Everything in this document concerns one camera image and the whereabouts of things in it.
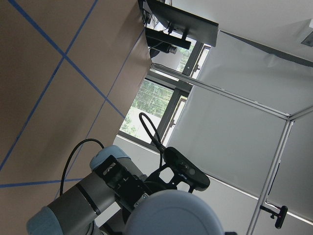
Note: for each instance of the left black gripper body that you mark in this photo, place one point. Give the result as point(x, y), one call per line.
point(119, 180)

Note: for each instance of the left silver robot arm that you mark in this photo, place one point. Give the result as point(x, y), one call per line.
point(151, 206)

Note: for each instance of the black monitor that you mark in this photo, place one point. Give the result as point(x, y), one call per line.
point(189, 25)

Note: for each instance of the black side webcam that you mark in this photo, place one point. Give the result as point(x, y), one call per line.
point(280, 217)

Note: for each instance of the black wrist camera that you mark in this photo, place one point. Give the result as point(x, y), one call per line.
point(185, 170)

